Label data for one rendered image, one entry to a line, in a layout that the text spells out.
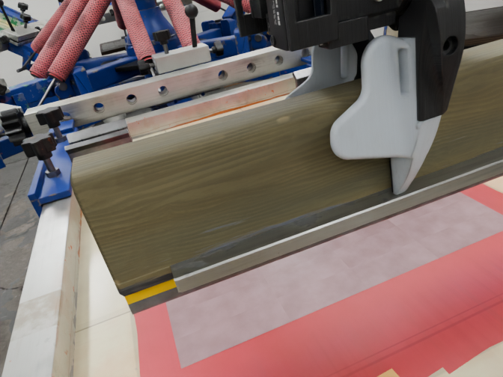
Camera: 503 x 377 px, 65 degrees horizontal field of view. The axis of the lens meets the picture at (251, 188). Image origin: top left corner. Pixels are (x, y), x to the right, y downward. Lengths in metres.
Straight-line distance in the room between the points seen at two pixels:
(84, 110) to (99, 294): 0.52
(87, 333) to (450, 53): 0.35
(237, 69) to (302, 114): 0.71
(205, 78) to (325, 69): 0.66
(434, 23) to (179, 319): 0.30
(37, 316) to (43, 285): 0.04
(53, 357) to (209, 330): 0.12
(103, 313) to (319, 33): 0.33
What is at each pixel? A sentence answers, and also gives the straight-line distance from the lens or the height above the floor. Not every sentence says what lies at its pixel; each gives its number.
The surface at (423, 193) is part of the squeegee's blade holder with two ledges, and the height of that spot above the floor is 1.08.
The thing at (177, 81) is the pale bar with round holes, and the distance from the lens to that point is 0.89.
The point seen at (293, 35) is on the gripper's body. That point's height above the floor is 1.19.
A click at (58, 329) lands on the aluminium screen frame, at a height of 0.99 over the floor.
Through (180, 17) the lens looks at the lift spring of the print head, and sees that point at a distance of 1.19.
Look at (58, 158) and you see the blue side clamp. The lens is 0.71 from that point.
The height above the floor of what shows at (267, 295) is 0.96.
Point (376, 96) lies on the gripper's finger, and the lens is 0.21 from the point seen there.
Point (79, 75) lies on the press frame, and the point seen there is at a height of 1.03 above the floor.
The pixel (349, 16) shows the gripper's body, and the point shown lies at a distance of 0.19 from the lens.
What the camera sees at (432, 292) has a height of 0.96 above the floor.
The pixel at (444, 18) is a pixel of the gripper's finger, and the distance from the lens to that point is 0.20.
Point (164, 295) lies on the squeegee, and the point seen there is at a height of 1.06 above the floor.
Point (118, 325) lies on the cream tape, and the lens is 0.40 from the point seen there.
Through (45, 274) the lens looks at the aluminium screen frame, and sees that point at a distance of 0.44.
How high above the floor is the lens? 1.22
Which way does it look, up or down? 29 degrees down
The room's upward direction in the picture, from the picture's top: 11 degrees counter-clockwise
